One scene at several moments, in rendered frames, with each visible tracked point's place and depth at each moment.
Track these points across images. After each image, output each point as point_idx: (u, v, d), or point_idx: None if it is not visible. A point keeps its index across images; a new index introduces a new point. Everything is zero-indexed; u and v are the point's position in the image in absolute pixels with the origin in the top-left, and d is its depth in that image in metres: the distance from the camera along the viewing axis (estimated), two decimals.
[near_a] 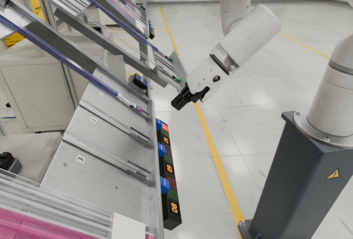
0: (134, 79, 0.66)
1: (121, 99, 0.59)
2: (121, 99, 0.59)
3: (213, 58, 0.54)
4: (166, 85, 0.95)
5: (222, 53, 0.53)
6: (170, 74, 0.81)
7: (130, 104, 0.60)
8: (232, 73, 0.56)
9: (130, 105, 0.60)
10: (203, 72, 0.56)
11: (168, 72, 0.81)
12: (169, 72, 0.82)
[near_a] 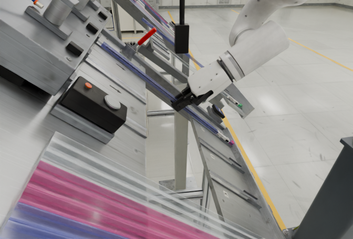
0: (215, 111, 0.76)
1: (220, 135, 0.70)
2: (220, 135, 0.70)
3: None
4: (222, 107, 1.04)
5: None
6: (234, 101, 0.91)
7: (226, 139, 0.71)
8: (219, 56, 0.59)
9: (226, 139, 0.71)
10: None
11: (233, 99, 0.91)
12: (233, 99, 0.92)
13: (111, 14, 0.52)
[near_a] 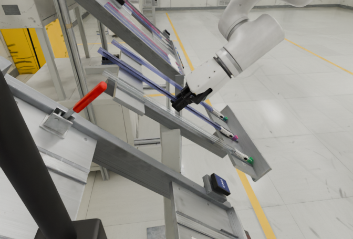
0: (216, 187, 0.50)
1: (223, 131, 0.70)
2: (223, 131, 0.70)
3: None
4: (225, 155, 0.78)
5: None
6: (242, 156, 0.65)
7: (229, 134, 0.71)
8: (215, 53, 0.59)
9: (229, 135, 0.71)
10: None
11: (240, 154, 0.64)
12: (241, 153, 0.65)
13: (6, 64, 0.26)
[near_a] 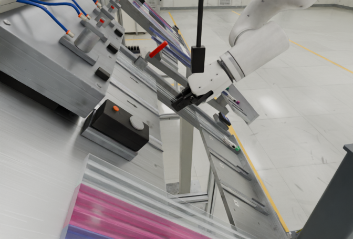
0: (221, 118, 0.78)
1: (229, 96, 0.99)
2: (229, 96, 0.99)
3: None
4: (227, 113, 1.06)
5: None
6: (230, 144, 0.73)
7: (234, 99, 1.00)
8: (219, 56, 0.59)
9: (234, 100, 1.01)
10: None
11: (229, 142, 0.72)
12: (229, 141, 0.73)
13: (124, 29, 0.54)
